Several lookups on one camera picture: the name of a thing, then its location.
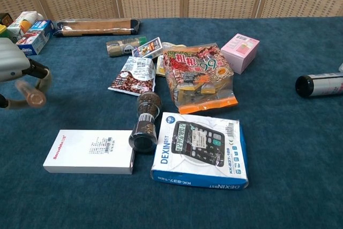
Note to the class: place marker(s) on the blue white calculator box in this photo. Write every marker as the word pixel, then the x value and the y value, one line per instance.
pixel 198 151

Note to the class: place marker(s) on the pale small sachet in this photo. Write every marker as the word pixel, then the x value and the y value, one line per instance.
pixel 171 45

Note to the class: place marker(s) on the orange grain snack bag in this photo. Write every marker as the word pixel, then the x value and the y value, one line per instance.
pixel 198 76

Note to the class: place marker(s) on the pink cardboard box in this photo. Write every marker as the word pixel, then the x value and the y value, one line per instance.
pixel 241 52

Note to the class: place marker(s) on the black spray can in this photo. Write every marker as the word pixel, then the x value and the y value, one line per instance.
pixel 319 84

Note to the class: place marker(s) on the blue tablecloth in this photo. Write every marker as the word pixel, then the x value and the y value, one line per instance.
pixel 281 137

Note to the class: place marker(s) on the wooden rolling pin in package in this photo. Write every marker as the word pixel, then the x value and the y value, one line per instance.
pixel 96 26

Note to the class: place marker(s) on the dark pepper grinder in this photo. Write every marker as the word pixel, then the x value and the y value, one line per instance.
pixel 146 121

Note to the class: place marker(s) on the blue white carton box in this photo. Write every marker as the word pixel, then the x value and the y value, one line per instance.
pixel 34 38

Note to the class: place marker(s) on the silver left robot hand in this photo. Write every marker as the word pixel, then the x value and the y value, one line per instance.
pixel 12 60

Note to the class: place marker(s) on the yellow small sachet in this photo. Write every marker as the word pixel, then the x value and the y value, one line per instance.
pixel 160 65

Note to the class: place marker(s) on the playing card box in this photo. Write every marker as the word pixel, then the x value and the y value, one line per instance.
pixel 147 48

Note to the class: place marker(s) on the white flat Snowhite box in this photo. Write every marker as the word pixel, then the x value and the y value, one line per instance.
pixel 85 151

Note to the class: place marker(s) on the white orange juice carton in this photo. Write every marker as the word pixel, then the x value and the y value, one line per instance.
pixel 22 22

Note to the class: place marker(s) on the green container with yellow lid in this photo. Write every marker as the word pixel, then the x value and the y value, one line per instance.
pixel 4 32

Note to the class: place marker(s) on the white coffee bean bag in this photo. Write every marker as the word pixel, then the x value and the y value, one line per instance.
pixel 134 76

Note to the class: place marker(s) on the toothpick tube with green cap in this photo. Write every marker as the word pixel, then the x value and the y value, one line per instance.
pixel 120 46

